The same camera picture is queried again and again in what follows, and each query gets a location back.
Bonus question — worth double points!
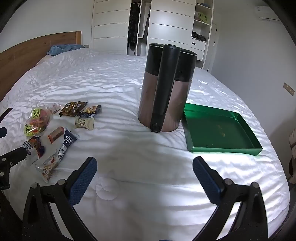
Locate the beige snack packet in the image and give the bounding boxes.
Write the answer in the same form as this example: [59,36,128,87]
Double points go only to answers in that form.
[74,116,95,130]

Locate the white wardrobe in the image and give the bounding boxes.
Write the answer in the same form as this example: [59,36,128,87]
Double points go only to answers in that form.
[91,0,214,69]

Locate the grey hanging garment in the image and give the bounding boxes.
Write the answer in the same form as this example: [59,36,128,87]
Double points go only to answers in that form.
[143,10,150,38]

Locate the dark folded clothes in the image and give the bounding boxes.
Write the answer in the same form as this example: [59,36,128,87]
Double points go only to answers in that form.
[191,32,207,42]

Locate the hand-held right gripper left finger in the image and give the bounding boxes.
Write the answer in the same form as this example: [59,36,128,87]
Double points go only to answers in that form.
[22,157,97,241]

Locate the green tray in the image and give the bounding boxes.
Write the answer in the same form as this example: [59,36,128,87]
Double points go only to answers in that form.
[183,103,263,156]

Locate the white blue red snack packet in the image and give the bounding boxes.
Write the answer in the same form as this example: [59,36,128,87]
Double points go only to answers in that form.
[23,137,46,164]

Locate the small green label snack packet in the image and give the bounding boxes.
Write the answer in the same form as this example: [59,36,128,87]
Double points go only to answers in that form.
[24,124,43,138]

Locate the white air conditioner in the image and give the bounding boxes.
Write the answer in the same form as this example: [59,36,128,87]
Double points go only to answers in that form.
[254,6,282,23]

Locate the dark hanging garment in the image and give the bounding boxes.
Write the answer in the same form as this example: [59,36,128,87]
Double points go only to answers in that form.
[127,2,140,50]

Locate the green clothes on shelf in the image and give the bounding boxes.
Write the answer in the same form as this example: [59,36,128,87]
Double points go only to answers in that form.
[194,11,210,24]

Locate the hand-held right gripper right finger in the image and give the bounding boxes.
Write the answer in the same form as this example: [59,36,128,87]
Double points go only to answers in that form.
[192,157,269,241]

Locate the brown gold snack packet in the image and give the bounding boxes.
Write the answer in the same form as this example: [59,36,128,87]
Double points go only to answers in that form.
[59,100,88,118]

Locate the dark gold snack packet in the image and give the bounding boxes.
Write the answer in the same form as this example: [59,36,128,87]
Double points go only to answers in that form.
[79,105,102,118]

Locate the wooden headboard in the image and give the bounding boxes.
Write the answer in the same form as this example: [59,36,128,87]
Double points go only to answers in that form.
[0,31,82,102]

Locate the small pink candy packet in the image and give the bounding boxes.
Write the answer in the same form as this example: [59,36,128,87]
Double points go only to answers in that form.
[47,127,65,142]
[47,103,62,114]

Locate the long white blue snack packet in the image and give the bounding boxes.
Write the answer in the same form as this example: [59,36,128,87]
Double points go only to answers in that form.
[35,128,80,184]

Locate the white door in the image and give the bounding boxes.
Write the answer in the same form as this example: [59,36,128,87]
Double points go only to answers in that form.
[206,23,218,73]

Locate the beige jacket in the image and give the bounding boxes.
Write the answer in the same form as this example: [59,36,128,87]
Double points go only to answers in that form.
[288,128,296,183]

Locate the white bed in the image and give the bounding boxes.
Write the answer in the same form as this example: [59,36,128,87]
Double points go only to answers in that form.
[0,47,290,241]

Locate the gold wall switch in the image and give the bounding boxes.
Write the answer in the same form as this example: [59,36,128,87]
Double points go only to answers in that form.
[283,82,295,96]

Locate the clear packet with orange contents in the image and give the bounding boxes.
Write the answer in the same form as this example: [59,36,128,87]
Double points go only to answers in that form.
[28,107,53,128]

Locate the bronze and black kettle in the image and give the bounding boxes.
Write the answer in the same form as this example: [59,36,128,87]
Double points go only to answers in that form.
[138,43,197,133]

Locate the blue towel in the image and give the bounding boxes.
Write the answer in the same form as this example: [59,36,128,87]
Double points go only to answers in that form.
[47,44,85,57]

